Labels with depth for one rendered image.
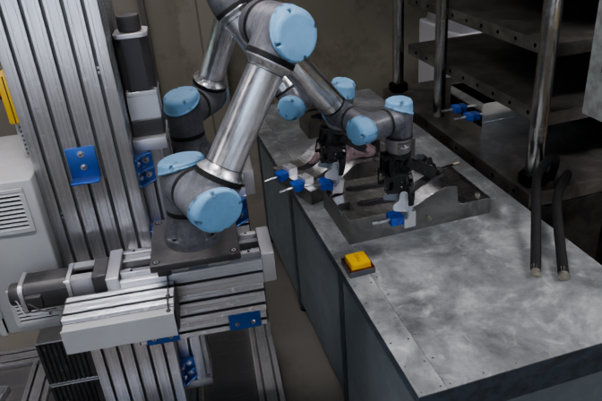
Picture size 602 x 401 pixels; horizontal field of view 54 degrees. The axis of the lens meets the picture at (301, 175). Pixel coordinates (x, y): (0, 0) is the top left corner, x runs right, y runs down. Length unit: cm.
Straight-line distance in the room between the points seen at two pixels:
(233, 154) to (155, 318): 44
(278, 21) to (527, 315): 98
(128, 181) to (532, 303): 112
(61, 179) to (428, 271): 105
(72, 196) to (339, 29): 337
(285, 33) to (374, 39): 357
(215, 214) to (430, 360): 62
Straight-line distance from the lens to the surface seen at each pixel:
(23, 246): 172
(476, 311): 166
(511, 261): 186
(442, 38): 277
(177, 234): 150
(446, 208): 198
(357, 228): 187
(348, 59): 481
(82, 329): 151
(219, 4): 171
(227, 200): 131
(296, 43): 129
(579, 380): 174
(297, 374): 260
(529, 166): 227
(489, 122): 262
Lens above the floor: 186
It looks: 27 degrees down
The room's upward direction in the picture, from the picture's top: 5 degrees counter-clockwise
